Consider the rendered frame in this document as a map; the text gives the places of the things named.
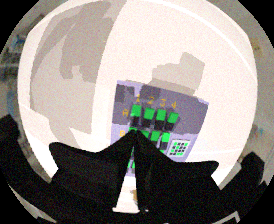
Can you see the lavender switch panel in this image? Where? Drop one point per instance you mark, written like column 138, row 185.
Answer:
column 171, row 120

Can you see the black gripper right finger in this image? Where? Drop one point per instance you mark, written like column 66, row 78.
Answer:
column 155, row 171

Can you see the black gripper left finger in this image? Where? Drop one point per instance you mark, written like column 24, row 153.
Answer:
column 107, row 166

